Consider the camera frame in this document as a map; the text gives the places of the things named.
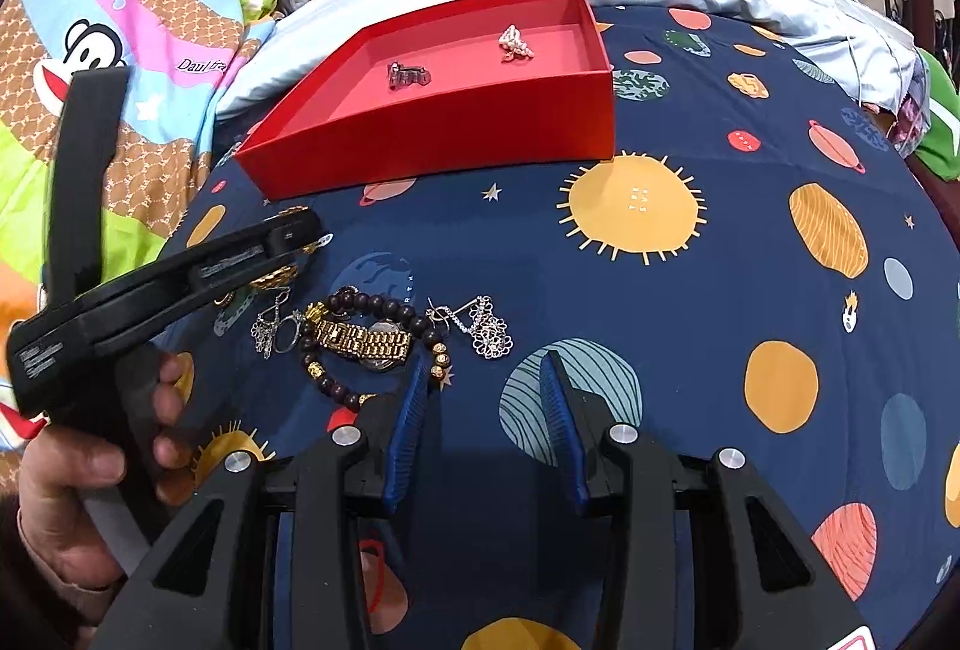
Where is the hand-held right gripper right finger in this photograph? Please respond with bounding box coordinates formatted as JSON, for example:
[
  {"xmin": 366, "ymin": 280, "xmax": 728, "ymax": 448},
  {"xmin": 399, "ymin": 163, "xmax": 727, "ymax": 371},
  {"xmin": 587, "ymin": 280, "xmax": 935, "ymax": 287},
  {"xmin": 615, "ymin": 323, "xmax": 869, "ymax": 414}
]
[{"xmin": 540, "ymin": 350, "xmax": 871, "ymax": 650}]

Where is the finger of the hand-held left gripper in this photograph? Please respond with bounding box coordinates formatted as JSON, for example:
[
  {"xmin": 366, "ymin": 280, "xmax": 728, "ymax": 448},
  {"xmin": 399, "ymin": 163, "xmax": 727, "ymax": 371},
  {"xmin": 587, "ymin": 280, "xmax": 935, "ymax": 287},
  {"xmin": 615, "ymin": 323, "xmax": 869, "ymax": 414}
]
[
  {"xmin": 43, "ymin": 67, "xmax": 133, "ymax": 317},
  {"xmin": 79, "ymin": 209, "xmax": 332, "ymax": 351}
]

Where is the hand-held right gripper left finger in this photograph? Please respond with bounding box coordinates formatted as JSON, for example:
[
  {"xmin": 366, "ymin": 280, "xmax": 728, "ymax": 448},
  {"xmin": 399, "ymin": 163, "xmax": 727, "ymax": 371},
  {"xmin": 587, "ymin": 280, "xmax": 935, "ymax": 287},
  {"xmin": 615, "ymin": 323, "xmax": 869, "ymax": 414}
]
[{"xmin": 90, "ymin": 354, "xmax": 451, "ymax": 650}]

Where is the gold bangle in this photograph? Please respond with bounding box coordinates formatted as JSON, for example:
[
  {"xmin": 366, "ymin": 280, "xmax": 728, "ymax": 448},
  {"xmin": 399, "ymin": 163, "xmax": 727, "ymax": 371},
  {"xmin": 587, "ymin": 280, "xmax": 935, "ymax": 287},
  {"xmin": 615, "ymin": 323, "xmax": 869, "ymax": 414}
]
[{"xmin": 214, "ymin": 264, "xmax": 301, "ymax": 310}]

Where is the silver dangle earring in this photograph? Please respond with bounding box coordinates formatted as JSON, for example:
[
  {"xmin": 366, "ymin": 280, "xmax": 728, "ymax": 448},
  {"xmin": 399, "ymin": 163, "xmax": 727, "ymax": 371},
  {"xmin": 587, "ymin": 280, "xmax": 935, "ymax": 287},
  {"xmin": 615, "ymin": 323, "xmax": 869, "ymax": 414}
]
[{"xmin": 251, "ymin": 290, "xmax": 290, "ymax": 360}]

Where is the silver ring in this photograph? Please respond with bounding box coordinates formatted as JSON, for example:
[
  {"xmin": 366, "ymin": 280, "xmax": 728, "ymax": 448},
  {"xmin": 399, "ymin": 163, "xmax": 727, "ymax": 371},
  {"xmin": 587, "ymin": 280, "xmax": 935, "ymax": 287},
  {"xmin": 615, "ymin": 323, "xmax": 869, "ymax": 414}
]
[{"xmin": 271, "ymin": 312, "xmax": 308, "ymax": 355}]

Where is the gold watch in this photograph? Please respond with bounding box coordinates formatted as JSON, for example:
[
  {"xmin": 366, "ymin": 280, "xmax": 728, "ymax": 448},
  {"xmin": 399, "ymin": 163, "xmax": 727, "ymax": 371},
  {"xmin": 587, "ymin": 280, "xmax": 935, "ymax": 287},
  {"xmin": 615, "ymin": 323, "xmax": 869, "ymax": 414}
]
[{"xmin": 311, "ymin": 316, "xmax": 413, "ymax": 370}]

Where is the silver chain necklace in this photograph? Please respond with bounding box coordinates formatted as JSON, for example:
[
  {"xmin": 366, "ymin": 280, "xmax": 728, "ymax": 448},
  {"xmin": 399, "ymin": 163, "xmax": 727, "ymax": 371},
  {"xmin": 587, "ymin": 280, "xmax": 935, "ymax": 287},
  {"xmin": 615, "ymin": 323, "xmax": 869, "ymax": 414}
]
[{"xmin": 461, "ymin": 294, "xmax": 515, "ymax": 362}]

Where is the dark bead bracelet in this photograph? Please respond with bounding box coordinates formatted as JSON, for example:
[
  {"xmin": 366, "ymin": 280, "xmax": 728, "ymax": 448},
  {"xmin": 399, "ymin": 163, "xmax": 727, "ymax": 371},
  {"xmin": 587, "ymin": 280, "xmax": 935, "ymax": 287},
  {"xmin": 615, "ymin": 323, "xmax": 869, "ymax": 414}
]
[{"xmin": 298, "ymin": 290, "xmax": 453, "ymax": 413}]

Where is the red cardboard box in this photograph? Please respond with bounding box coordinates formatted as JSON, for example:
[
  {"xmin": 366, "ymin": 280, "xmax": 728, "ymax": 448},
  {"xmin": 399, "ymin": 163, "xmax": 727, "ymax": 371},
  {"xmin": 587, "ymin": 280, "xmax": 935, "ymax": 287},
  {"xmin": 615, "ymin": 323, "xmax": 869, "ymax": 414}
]
[{"xmin": 232, "ymin": 0, "xmax": 617, "ymax": 201}]

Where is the person's left hand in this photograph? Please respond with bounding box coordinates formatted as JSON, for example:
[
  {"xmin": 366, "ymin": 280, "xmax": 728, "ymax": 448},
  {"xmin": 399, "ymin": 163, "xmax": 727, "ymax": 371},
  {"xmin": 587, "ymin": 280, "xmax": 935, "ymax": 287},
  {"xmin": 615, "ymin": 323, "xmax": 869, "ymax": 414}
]
[{"xmin": 16, "ymin": 352, "xmax": 197, "ymax": 585}]

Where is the white printed cloth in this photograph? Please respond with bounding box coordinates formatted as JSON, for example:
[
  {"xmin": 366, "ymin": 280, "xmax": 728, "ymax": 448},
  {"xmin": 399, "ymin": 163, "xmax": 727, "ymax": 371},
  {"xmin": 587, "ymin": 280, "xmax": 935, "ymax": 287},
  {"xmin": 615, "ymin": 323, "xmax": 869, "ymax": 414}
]
[{"xmin": 0, "ymin": 395, "xmax": 47, "ymax": 453}]

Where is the navy planet print bedsheet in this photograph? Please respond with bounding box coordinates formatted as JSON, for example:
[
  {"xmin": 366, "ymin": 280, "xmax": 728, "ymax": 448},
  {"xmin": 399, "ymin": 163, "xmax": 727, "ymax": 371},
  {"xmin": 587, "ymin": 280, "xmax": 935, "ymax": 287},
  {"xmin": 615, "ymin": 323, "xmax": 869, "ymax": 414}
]
[{"xmin": 157, "ymin": 1, "xmax": 960, "ymax": 650}]

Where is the green cloth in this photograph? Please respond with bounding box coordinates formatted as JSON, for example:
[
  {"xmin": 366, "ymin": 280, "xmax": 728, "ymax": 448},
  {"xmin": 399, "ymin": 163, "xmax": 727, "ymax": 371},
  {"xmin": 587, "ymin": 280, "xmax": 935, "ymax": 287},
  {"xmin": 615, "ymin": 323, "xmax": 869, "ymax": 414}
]
[{"xmin": 911, "ymin": 46, "xmax": 960, "ymax": 182}]

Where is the dark metal bracelet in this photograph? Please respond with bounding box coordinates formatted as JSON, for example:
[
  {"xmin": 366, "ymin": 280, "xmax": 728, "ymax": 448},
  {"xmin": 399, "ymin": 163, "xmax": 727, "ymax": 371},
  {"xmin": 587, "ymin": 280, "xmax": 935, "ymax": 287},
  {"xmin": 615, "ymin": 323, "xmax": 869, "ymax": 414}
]
[{"xmin": 386, "ymin": 59, "xmax": 434, "ymax": 92}]

